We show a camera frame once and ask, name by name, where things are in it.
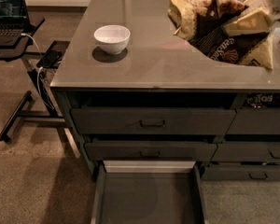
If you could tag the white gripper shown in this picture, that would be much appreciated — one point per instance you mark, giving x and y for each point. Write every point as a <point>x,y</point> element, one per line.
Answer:
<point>255,18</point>

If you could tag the brown chip bag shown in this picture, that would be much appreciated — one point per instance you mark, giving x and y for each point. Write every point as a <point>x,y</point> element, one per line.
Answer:
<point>200,23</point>

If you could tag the snack bag in drawer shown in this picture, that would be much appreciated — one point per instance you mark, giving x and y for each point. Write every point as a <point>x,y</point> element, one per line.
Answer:
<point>260,100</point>

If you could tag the top right drawer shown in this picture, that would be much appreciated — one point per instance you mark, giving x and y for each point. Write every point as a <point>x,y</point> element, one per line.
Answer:
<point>256,121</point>

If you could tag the middle right drawer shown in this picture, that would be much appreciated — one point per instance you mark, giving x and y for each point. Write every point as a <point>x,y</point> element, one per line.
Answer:
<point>247,151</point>

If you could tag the bottom right drawer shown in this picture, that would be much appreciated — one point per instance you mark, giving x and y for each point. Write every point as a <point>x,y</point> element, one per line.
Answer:
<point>242,172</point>

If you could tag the top left drawer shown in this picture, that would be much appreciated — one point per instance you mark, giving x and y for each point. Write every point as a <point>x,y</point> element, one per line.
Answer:
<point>152,120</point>

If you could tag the middle left drawer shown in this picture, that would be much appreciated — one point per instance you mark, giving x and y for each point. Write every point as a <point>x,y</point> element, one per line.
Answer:
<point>189,151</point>

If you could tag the open bottom left drawer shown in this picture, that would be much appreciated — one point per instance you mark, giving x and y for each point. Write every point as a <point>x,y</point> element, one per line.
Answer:
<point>148,192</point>

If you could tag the white ceramic bowl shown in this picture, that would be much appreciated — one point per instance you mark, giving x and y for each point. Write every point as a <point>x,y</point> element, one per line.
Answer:
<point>112,39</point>

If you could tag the dark grey cabinet island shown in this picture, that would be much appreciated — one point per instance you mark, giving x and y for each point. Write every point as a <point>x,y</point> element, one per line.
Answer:
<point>157,69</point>

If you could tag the black smartphone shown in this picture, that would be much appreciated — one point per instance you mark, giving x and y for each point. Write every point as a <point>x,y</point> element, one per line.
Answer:
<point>50,59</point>

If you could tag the black laptop stand table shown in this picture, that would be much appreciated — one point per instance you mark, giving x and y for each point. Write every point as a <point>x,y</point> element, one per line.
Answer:
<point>25,114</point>

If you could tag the black laptop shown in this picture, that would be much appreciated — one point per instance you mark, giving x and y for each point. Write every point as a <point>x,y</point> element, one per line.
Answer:
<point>13,17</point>

